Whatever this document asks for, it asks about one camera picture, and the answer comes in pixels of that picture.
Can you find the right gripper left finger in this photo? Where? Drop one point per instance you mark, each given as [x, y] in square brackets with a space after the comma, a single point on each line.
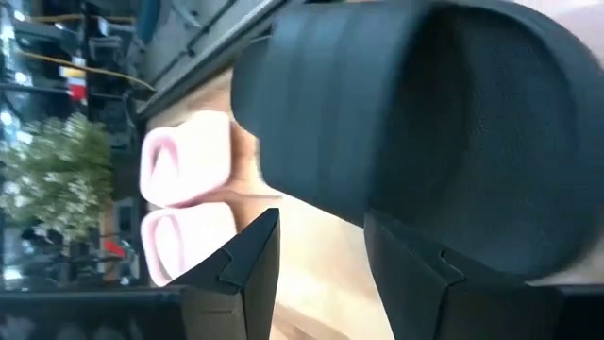
[240, 293]

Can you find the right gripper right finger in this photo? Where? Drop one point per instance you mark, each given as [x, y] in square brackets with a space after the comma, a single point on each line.
[424, 302]

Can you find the pink slide sandal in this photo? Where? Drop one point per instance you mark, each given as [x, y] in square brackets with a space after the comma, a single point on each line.
[198, 156]
[203, 241]

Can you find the black slide sandal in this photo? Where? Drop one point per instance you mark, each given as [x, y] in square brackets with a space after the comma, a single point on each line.
[472, 141]

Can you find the green potted plant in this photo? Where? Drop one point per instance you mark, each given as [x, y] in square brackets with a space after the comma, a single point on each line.
[56, 179]

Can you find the black aluminium table frame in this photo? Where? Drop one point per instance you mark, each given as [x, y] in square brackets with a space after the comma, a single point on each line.
[207, 61]

